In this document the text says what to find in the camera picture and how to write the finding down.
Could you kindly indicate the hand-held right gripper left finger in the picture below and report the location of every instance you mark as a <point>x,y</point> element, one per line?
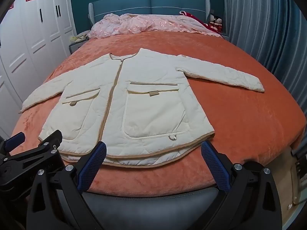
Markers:
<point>92,165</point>

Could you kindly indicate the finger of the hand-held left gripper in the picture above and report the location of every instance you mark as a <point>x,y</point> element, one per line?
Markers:
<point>51,139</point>
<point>14,140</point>

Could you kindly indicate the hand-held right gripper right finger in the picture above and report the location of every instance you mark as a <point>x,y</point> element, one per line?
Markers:
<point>214,170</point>

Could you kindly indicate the cream quilted jacket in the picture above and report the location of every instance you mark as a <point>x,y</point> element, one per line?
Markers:
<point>148,110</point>

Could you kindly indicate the orange plush blanket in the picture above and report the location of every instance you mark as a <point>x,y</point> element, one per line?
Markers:
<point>239,124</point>

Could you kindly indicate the dark nightstand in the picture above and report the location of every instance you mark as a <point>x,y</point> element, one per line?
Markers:
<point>75,47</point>

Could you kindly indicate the white wardrobe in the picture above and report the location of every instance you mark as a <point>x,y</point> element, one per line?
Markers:
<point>28,40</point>

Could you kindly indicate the cream cloth bundle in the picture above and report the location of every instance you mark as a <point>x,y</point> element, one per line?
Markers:
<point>80,38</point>

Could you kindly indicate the blue nightstand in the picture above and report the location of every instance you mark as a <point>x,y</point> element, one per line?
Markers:
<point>225,34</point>

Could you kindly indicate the grey-blue curtain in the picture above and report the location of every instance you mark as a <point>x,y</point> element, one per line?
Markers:
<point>263,28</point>

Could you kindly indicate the pair of dolls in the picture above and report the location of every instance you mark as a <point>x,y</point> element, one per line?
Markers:
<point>215,20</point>

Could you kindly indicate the pink floral quilt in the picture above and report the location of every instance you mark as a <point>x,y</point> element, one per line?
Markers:
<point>148,25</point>

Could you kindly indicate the red cloth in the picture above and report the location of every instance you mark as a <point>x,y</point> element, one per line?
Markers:
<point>194,18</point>

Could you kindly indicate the blue padded headboard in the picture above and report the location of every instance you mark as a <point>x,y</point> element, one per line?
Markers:
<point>168,2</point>

